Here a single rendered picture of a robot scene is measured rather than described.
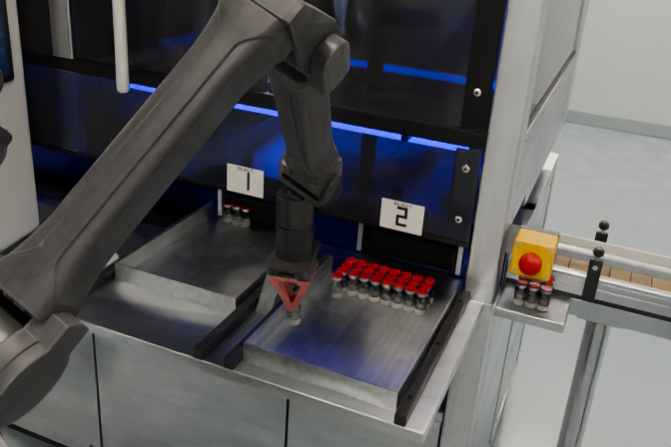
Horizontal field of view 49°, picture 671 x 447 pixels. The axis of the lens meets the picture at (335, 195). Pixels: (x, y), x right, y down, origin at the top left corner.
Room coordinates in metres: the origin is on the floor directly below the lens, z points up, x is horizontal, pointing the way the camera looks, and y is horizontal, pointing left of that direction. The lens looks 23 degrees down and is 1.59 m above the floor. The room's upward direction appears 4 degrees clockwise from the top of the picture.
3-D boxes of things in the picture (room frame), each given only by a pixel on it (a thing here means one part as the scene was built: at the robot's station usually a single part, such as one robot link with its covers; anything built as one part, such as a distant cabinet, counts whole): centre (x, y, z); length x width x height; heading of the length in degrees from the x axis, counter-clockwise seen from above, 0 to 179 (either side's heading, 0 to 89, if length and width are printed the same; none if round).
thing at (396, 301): (1.18, -0.10, 0.90); 0.18 x 0.02 x 0.05; 68
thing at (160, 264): (1.31, 0.22, 0.90); 0.34 x 0.26 x 0.04; 159
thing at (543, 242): (1.20, -0.37, 0.99); 0.08 x 0.07 x 0.07; 159
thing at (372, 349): (1.08, -0.06, 0.90); 0.34 x 0.26 x 0.04; 158
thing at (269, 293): (1.08, 0.13, 0.91); 0.14 x 0.03 x 0.06; 158
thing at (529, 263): (1.16, -0.36, 0.99); 0.04 x 0.04 x 0.04; 69
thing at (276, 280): (1.02, 0.06, 1.01); 0.07 x 0.07 x 0.09; 81
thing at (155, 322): (1.18, 0.09, 0.87); 0.70 x 0.48 x 0.02; 69
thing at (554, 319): (1.24, -0.40, 0.87); 0.14 x 0.13 x 0.02; 159
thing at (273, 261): (1.01, 0.06, 1.08); 0.10 x 0.07 x 0.07; 171
